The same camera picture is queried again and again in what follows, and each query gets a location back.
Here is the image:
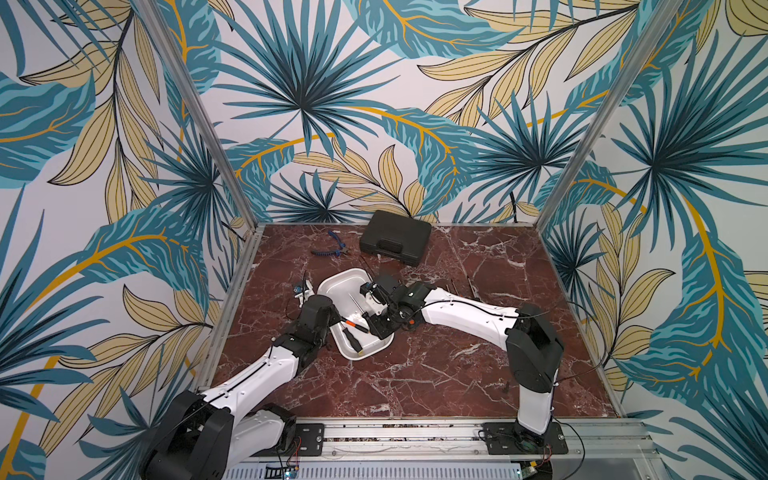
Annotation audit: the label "white plastic storage box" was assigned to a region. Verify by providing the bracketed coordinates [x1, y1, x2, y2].
[318, 268, 394, 361]

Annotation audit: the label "slim black orange screwdriver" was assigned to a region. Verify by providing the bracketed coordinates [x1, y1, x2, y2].
[342, 318, 370, 333]

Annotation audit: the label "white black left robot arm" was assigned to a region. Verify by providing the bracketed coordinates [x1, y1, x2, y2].
[139, 295, 340, 479]

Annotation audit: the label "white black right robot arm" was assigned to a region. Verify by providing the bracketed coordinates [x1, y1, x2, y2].
[359, 275, 565, 437]

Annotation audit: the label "black yellow screwdriver in box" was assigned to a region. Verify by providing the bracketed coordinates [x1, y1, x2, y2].
[343, 327, 363, 354]

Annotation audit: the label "black plastic tool case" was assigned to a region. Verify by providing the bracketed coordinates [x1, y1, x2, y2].
[359, 210, 432, 266]

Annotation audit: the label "blue black cutting pliers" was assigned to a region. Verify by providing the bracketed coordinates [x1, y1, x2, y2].
[310, 230, 350, 260]

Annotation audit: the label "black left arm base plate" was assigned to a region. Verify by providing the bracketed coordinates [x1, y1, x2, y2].
[249, 423, 325, 460]

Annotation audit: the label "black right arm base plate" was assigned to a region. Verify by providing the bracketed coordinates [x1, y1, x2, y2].
[478, 422, 569, 457]

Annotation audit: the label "aluminium front rail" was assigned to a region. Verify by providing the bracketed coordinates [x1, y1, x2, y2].
[143, 418, 667, 480]

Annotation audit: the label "aluminium frame post left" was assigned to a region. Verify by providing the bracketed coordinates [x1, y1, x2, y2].
[135, 0, 258, 232]

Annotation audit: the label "aluminium frame post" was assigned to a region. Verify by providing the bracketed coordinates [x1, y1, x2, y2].
[535, 0, 682, 233]
[135, 0, 258, 232]

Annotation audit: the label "aluminium frame post right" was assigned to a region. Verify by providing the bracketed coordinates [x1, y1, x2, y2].
[535, 0, 682, 233]

